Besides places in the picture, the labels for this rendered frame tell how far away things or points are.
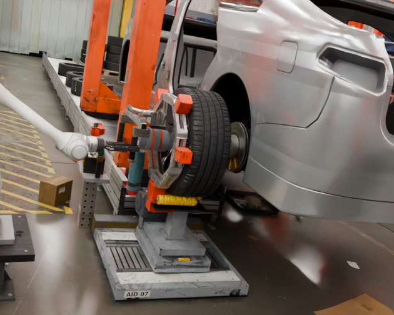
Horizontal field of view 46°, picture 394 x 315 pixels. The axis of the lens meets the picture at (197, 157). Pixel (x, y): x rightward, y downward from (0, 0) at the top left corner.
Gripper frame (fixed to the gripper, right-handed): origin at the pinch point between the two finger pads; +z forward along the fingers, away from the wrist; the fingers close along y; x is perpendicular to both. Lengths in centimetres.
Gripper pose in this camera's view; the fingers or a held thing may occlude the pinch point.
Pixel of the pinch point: (132, 147)
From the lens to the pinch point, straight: 261.9
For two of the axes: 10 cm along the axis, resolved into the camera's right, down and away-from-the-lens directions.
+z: 9.2, 0.8, 3.9
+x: 1.8, -9.5, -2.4
